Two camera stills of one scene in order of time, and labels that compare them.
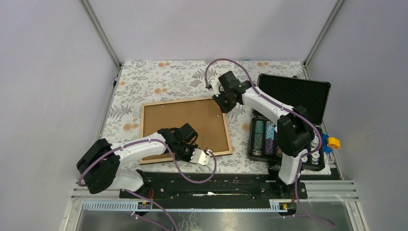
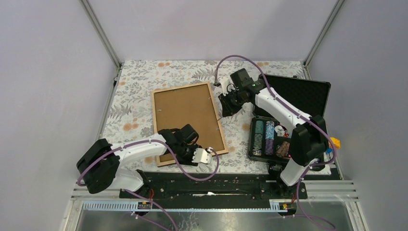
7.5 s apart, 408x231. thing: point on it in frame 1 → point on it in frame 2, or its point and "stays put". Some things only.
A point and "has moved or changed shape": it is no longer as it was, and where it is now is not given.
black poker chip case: x=295 y=134 stays put
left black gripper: x=178 y=158 stays put
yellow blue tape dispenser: x=329 y=143 stays put
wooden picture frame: x=202 y=114 has moved or changed shape
